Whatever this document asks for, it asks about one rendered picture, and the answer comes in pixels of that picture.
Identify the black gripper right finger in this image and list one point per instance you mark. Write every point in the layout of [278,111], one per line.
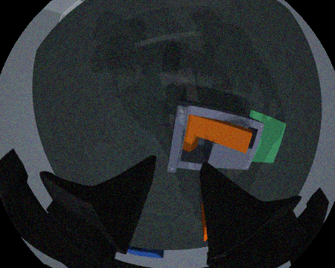
[232,215]

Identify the orange l-shaped part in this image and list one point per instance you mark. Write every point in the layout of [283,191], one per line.
[222,132]

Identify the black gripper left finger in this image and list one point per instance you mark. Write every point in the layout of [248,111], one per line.
[114,206]

